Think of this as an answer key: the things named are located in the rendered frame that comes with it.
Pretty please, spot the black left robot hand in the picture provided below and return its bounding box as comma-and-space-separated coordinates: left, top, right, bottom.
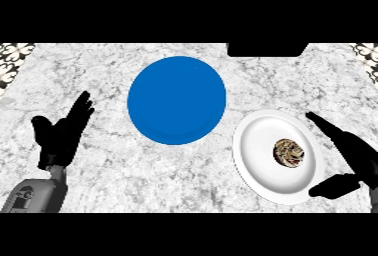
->
29, 90, 96, 171

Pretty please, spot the brown cupcake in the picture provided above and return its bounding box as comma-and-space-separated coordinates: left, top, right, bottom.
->
271, 138, 305, 168

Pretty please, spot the white plate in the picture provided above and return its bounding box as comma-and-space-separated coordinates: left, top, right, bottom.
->
231, 108, 327, 206

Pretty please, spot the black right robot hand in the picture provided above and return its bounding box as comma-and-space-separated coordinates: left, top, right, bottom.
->
304, 111, 378, 200

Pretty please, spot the blue plate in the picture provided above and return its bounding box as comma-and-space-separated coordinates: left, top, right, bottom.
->
125, 55, 227, 146

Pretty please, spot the black appliance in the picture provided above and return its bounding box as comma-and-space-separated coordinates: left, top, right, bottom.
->
225, 43, 310, 58

